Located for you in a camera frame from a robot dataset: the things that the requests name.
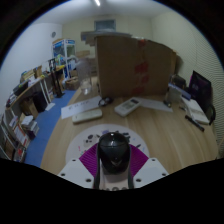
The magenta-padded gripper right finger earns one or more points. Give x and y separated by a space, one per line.
150 171

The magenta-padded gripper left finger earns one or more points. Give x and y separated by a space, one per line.
75 171

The black computer mouse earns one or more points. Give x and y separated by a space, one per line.
114 151

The white remote control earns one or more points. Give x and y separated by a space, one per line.
86 116
127 106

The shelf unit with books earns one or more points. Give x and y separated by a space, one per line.
16 133

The small clear plastic container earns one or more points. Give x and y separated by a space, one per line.
172 96

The blue book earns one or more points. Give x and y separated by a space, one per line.
180 90

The black tripod stand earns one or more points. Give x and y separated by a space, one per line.
56 78

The tall clear plastic jug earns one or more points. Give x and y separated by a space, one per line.
84 76

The black office chair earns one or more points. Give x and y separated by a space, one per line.
200 88

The long cluttered side desk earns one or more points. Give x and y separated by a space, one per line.
30 85

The large brown cardboard box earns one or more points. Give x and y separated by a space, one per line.
123 66

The blue glass display cabinet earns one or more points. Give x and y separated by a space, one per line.
63 53

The door with glass pane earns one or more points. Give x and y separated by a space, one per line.
105 25

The ceiling light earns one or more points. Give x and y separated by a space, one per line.
97 2

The round wall clock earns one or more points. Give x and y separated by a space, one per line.
53 34

